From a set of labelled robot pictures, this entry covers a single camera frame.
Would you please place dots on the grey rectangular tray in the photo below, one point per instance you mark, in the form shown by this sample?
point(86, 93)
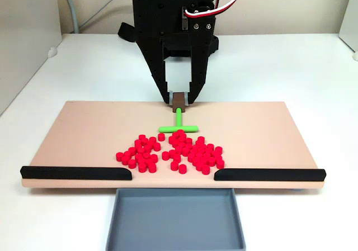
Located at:
point(176, 220)

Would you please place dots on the white putty blob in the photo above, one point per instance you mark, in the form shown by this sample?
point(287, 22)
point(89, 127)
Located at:
point(355, 56)
point(52, 52)

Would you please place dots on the red cylindrical granule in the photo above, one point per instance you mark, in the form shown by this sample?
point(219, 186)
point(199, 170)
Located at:
point(152, 140)
point(204, 160)
point(219, 158)
point(131, 163)
point(185, 151)
point(174, 165)
point(207, 156)
point(165, 154)
point(188, 141)
point(198, 142)
point(119, 156)
point(138, 157)
point(131, 150)
point(142, 166)
point(193, 152)
point(210, 146)
point(149, 144)
point(177, 157)
point(161, 136)
point(146, 149)
point(137, 143)
point(216, 154)
point(144, 141)
point(206, 168)
point(192, 156)
point(153, 157)
point(178, 149)
point(183, 167)
point(140, 151)
point(181, 136)
point(203, 147)
point(175, 143)
point(124, 160)
point(137, 147)
point(152, 166)
point(196, 160)
point(173, 152)
point(220, 163)
point(195, 147)
point(212, 160)
point(126, 155)
point(208, 151)
point(200, 139)
point(181, 146)
point(218, 149)
point(141, 137)
point(200, 165)
point(199, 156)
point(156, 146)
point(146, 156)
point(179, 132)
point(175, 134)
point(181, 140)
point(201, 151)
point(188, 147)
point(171, 139)

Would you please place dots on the peach plastic work board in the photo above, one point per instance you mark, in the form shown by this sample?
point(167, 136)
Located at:
point(84, 128)

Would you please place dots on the black edge rail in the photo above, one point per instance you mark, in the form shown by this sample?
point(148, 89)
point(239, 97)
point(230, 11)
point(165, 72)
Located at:
point(75, 173)
point(268, 175)

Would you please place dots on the green T pusher brown block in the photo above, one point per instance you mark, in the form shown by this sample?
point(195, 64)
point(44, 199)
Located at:
point(178, 119)

